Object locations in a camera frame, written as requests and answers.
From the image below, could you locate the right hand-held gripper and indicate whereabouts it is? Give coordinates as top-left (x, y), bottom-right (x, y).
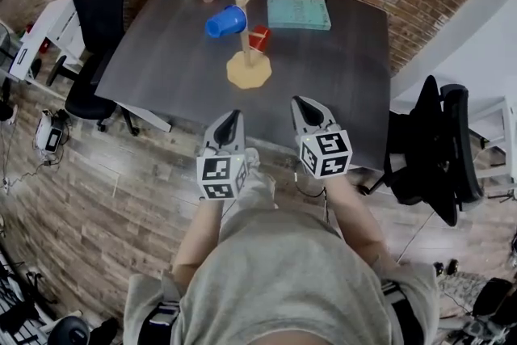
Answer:
top-left (290, 95), bottom-right (354, 180)

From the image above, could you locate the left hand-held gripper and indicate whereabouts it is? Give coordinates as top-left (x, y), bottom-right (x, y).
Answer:
top-left (195, 109), bottom-right (249, 200)

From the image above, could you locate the wooden mug tree stand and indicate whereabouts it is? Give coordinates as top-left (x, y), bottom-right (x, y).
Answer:
top-left (225, 0), bottom-right (273, 90)

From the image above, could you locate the red plastic cup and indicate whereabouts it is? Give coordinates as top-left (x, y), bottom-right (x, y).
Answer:
top-left (247, 24), bottom-right (271, 53)

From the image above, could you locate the blue plastic cup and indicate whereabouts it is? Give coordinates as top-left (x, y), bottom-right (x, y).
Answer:
top-left (204, 5), bottom-right (247, 39)

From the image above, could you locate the person's left forearm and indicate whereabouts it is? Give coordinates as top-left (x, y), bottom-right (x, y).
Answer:
top-left (171, 197), bottom-right (225, 288)

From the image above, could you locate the person's right forearm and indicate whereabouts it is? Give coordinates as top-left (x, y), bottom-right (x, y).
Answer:
top-left (325, 175), bottom-right (399, 268)

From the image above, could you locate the person's grey trouser leg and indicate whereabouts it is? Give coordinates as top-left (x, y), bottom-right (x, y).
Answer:
top-left (220, 147), bottom-right (280, 231)

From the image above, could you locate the white table leg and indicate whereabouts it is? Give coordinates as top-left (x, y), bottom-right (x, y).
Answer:
top-left (116, 103), bottom-right (173, 133)

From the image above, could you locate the teal rectangular box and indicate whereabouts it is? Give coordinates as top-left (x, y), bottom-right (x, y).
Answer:
top-left (267, 0), bottom-right (332, 32)

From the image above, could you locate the black office chair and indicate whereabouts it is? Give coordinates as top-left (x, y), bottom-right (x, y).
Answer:
top-left (45, 0), bottom-right (141, 137)
top-left (359, 74), bottom-right (484, 227)

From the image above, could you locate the person's grey shirt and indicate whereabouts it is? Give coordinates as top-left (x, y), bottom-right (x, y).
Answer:
top-left (123, 208), bottom-right (441, 345)

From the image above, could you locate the white side table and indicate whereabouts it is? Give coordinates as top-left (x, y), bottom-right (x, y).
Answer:
top-left (7, 0), bottom-right (88, 84)

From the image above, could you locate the black equipment pile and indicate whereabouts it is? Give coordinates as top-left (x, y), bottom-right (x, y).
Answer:
top-left (0, 250), bottom-right (53, 345)

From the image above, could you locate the black waist strap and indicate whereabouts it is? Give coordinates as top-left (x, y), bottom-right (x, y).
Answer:
top-left (139, 301), bottom-right (181, 345)
top-left (381, 280), bottom-right (425, 345)

